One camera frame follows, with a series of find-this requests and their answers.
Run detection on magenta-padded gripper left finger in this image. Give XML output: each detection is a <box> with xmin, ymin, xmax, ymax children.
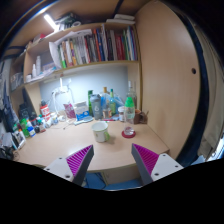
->
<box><xmin>43</xmin><ymin>144</ymin><xmax>95</xmax><ymax>187</ymax></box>

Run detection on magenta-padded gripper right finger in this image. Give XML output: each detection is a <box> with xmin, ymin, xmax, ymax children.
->
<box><xmin>130</xmin><ymin>143</ymin><xmax>184</xmax><ymax>187</ymax></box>

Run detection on flat round red coaster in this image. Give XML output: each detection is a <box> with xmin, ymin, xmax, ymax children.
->
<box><xmin>121</xmin><ymin>129</ymin><xmax>137</xmax><ymax>139</ymax></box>

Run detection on light blue hairbrush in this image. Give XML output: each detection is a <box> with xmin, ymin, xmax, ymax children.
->
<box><xmin>73</xmin><ymin>115</ymin><xmax>95</xmax><ymax>126</ymax></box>

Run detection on green plastic bottle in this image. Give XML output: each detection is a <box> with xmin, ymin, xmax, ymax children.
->
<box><xmin>19</xmin><ymin>118</ymin><xmax>31</xmax><ymax>138</ymax></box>

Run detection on pink pouch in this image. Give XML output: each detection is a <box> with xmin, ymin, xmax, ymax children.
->
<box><xmin>63</xmin><ymin>102</ymin><xmax>77</xmax><ymax>120</ymax></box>

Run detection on red and white container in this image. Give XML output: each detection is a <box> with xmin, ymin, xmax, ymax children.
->
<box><xmin>39</xmin><ymin>103</ymin><xmax>52</xmax><ymax>123</ymax></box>

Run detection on jar with white lid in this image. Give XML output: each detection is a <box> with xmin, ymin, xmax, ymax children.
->
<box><xmin>117</xmin><ymin>105</ymin><xmax>126</xmax><ymax>122</ymax></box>

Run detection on grey shaker bottle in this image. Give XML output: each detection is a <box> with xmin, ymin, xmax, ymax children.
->
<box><xmin>89</xmin><ymin>93</ymin><xmax>103</xmax><ymax>121</ymax></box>

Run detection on green tall can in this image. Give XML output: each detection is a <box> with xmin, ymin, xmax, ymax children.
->
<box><xmin>87</xmin><ymin>89</ymin><xmax>94</xmax><ymax>117</ymax></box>

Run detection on clear bottle with yellow cap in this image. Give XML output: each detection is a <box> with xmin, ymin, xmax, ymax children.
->
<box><xmin>100</xmin><ymin>86</ymin><xmax>112</xmax><ymax>120</ymax></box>

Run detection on slim bottle with green cap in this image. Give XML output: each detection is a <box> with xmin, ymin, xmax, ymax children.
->
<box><xmin>109</xmin><ymin>88</ymin><xmax>118</xmax><ymax>116</ymax></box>

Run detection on tall clear glass bottle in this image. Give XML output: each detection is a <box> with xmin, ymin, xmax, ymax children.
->
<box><xmin>125</xmin><ymin>80</ymin><xmax>138</xmax><ymax>111</ymax></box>

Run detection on hanging dark clothes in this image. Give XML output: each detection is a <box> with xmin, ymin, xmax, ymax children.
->
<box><xmin>0</xmin><ymin>59</ymin><xmax>18</xmax><ymax>134</ymax></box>

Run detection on wooden shelf unit with books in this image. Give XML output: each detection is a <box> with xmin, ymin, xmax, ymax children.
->
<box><xmin>8</xmin><ymin>14</ymin><xmax>143</xmax><ymax>114</ymax></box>

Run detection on long ceiling light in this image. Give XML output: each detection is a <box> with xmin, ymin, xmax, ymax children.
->
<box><xmin>43</xmin><ymin>13</ymin><xmax>58</xmax><ymax>32</ymax></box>

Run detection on white mug with green handle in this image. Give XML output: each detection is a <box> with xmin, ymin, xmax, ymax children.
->
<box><xmin>91</xmin><ymin>120</ymin><xmax>111</xmax><ymax>144</ymax></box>

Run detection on white wall power strip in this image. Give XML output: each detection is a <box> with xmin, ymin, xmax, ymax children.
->
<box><xmin>53</xmin><ymin>87</ymin><xmax>69</xmax><ymax>95</ymax></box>

